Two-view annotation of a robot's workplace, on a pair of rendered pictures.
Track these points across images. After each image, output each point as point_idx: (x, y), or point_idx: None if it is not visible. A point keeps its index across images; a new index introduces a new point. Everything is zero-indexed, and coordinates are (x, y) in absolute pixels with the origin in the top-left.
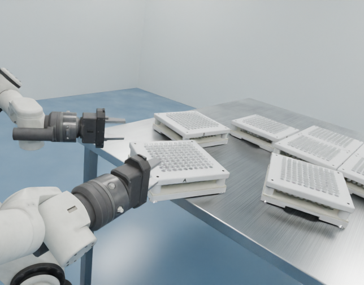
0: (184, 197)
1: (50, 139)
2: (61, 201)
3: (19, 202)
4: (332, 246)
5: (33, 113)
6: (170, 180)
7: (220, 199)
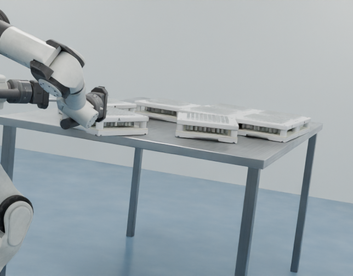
0: (119, 134)
1: (17, 96)
2: None
3: None
4: (226, 147)
5: (3, 78)
6: (110, 118)
7: (145, 136)
